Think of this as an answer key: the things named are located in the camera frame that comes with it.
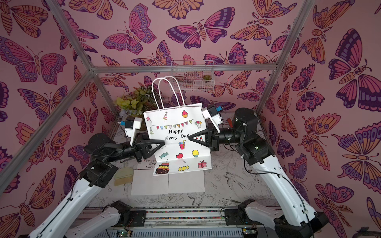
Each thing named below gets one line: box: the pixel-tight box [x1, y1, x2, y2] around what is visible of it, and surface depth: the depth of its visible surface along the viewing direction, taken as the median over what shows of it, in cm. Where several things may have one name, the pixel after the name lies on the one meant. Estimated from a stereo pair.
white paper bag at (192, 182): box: [167, 170, 205, 194], surface depth 86 cm
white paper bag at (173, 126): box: [143, 76, 212, 177], surface depth 52 cm
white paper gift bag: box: [130, 158, 181, 196], surface depth 86 cm
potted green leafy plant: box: [115, 85, 162, 122], surface depth 100 cm
